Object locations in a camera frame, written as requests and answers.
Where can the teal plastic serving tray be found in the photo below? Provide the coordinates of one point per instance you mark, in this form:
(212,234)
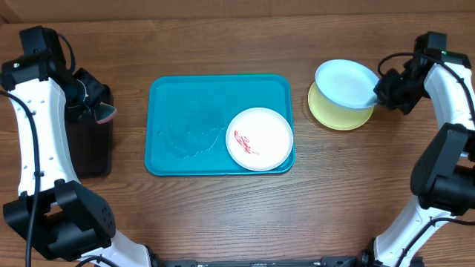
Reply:
(188,117)

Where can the pink green scrub sponge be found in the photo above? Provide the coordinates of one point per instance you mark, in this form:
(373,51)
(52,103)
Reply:
(104,113)

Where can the white plate with red stain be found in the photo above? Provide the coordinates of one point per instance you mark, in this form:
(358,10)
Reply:
(259,139)

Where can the yellow plate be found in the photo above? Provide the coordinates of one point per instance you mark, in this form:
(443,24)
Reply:
(333,116)

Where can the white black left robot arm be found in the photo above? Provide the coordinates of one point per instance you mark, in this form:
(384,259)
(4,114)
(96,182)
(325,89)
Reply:
(63,114)

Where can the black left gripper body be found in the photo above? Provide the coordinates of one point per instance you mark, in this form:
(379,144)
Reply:
(86,97)

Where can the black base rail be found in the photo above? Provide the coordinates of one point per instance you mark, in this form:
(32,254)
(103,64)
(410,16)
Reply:
(323,262)

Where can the light blue plate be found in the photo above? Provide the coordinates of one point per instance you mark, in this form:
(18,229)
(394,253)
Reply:
(347,84)

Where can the black rectangular water tray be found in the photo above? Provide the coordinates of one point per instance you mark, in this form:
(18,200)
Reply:
(90,146)

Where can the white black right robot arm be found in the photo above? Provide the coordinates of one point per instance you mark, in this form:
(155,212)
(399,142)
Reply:
(442,190)

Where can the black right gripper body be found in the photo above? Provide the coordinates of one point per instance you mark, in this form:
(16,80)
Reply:
(404,93)

